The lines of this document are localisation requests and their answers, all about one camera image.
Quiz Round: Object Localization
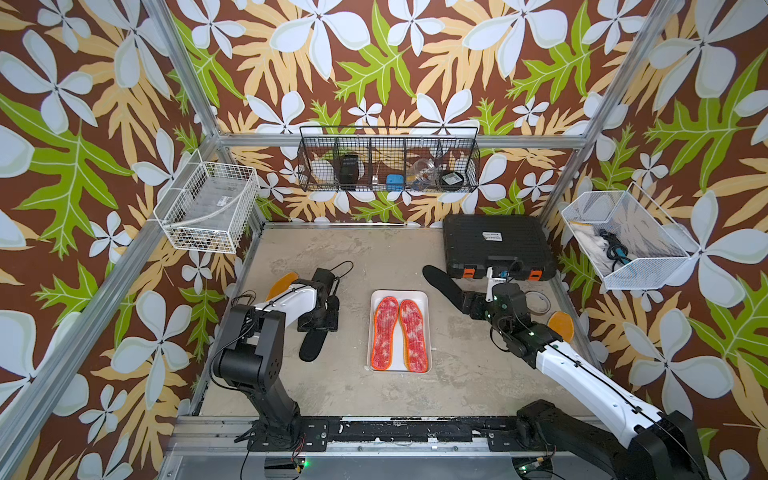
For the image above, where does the black insole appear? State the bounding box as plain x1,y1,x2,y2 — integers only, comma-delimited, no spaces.
299,329,328,362
422,265,467,314

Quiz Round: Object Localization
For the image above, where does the red white patterned insole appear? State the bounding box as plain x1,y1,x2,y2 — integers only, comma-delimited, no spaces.
371,296,399,371

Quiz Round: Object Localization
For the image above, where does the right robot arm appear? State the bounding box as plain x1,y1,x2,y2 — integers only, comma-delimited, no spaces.
449,282,708,479

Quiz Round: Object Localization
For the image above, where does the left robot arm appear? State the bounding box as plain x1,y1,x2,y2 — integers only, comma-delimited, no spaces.
209,268,340,453

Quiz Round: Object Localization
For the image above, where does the white plastic storage tray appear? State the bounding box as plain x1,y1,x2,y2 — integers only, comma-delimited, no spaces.
367,290,433,375

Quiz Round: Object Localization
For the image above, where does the blue small box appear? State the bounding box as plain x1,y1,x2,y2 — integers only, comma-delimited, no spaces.
385,174,405,192

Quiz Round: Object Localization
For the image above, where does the orange fuzzy insole far-left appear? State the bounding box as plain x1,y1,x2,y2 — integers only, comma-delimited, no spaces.
267,272,299,301

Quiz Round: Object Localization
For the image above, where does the orange fuzzy insole far-right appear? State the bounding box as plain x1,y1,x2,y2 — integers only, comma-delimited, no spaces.
547,311,575,342

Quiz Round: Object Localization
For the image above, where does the black plastic tool case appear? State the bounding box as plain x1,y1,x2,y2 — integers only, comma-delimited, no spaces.
442,214,557,281

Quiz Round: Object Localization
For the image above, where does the white cloth in basket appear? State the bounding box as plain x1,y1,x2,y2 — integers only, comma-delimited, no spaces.
569,222,612,275

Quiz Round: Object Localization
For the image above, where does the black round tin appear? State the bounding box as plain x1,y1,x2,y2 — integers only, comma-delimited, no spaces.
440,171,464,190

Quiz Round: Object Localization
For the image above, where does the blue black tool in basket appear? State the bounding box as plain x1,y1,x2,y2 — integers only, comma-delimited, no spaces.
598,229,631,268

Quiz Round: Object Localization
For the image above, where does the black device in basket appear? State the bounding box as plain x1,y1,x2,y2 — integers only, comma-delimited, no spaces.
338,152,360,188

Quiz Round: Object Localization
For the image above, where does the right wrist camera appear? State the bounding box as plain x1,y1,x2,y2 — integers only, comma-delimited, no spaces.
485,267,511,302

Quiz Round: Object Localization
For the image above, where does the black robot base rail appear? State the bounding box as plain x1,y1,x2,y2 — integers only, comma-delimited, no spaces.
235,416,525,452

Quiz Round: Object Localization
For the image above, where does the white wire basket right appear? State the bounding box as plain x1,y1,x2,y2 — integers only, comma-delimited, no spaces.
561,182,696,290

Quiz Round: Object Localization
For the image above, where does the white wire basket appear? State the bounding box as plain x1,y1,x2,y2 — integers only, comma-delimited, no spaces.
155,152,259,254
561,182,696,290

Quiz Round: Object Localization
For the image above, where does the black wire basket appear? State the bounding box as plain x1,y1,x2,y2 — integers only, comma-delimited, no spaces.
297,125,480,193

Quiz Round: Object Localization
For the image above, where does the white wire basket left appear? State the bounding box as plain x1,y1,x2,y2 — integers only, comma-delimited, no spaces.
155,152,259,254

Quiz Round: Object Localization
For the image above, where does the aluminium frame back bar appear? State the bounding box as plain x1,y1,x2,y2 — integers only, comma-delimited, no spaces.
220,133,587,150

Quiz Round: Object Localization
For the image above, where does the aluminium frame post right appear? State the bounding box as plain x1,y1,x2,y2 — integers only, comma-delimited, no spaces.
539,0,684,224

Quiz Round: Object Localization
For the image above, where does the aluminium frame post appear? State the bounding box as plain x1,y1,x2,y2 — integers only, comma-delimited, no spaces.
142,0,221,143
539,0,684,224

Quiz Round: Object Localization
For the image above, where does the aluminium frame post left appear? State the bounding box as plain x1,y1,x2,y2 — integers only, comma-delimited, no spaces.
142,0,221,143

